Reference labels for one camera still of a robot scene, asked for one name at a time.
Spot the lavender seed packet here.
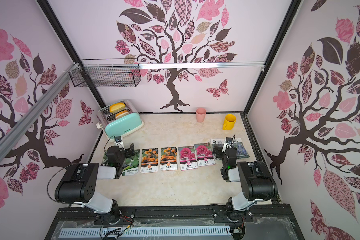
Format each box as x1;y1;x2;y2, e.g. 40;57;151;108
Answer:
211;139;225;152
233;138;250;159

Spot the green plant seed packet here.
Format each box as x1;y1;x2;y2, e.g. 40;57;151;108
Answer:
101;152;108;166

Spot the pink flower packet edge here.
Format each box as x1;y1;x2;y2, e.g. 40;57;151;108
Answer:
194;143;216;167

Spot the marigold seed packet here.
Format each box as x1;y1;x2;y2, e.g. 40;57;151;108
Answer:
140;148;159;174
160;147;178;171

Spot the pink flower seed packet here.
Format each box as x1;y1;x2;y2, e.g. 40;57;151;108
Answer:
178;146;198;171

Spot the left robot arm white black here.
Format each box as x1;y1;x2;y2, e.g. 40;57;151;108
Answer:
53;144;135;217

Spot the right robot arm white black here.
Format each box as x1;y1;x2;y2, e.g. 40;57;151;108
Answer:
213;147;278;212

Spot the yellow mug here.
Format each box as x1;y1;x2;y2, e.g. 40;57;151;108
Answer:
223;114;237;130

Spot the mint green toaster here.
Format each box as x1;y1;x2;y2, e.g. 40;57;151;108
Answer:
97;100;144;138

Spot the toast slice front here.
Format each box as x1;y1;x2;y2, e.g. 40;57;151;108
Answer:
115;110;130;120

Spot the toast slice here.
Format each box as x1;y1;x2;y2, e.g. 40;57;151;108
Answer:
115;110;130;120
109;102;126;114

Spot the pink cup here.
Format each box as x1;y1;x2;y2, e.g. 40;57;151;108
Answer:
196;108;207;123

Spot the toast slice rear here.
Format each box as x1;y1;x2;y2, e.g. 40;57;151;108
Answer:
109;102;126;114

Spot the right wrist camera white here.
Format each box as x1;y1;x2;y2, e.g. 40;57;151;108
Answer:
222;137;234;153

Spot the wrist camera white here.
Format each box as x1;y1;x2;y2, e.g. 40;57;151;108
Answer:
222;137;234;153
114;136;125;149

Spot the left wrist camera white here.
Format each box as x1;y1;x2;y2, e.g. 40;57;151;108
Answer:
114;136;125;149

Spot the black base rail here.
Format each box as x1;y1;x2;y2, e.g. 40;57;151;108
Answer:
46;204;304;240

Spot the black wire basket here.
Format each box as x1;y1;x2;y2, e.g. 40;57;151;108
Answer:
69;57;143;88

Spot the white vented cable duct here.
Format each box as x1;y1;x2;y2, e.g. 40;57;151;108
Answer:
56;226;231;240

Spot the aluminium rail back wall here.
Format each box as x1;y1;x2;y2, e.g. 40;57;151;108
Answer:
84;62;265;69

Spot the aluminium rail wall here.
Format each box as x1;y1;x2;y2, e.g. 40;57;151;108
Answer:
84;62;265;69
0;63;80;162

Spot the aluminium rail left wall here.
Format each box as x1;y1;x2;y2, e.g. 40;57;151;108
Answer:
0;63;80;162

